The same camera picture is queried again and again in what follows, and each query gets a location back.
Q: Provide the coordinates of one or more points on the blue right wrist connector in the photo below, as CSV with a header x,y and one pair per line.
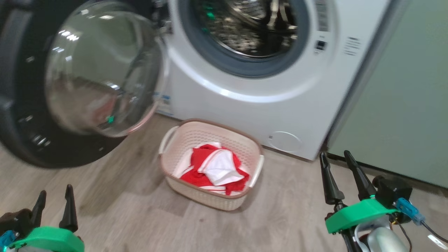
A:
x,y
409,210

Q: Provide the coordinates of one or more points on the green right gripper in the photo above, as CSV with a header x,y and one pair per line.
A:
x,y
357,213

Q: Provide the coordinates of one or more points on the cream perforated laundry basket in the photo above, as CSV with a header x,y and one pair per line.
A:
x,y
210,131

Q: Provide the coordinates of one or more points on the stainless steel washing machine drum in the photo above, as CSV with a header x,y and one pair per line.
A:
x,y
245,28

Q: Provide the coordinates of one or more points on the blue left wrist connector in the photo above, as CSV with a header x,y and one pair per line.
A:
x,y
7,238

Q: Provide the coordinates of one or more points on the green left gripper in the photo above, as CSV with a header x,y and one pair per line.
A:
x,y
49,241

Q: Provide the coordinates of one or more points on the red and white garment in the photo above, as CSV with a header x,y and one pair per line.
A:
x,y
217,168

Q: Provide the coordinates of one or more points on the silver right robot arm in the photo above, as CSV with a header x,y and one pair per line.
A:
x,y
383,241

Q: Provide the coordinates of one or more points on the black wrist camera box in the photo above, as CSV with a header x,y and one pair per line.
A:
x,y
15,220
393,190

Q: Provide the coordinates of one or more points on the blue energy label sticker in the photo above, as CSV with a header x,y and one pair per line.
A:
x,y
163,105

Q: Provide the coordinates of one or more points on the blue wrist connector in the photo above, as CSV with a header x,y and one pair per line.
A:
x,y
7,238
409,210

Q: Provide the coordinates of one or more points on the round glass washer door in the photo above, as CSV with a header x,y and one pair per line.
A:
x,y
101,70

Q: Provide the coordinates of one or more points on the grey rating label sticker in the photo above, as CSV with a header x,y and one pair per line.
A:
x,y
322,15

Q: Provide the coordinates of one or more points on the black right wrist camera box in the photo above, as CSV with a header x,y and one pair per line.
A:
x,y
393,190

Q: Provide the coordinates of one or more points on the pale green cabinet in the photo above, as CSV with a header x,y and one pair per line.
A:
x,y
402,105

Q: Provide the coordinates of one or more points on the round white filter cover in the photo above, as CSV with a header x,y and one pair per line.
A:
x,y
285,141

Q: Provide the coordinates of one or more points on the white front-load washing machine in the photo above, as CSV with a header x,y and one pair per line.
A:
x,y
280,112

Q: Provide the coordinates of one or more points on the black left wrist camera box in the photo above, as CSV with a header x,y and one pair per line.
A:
x,y
15,220

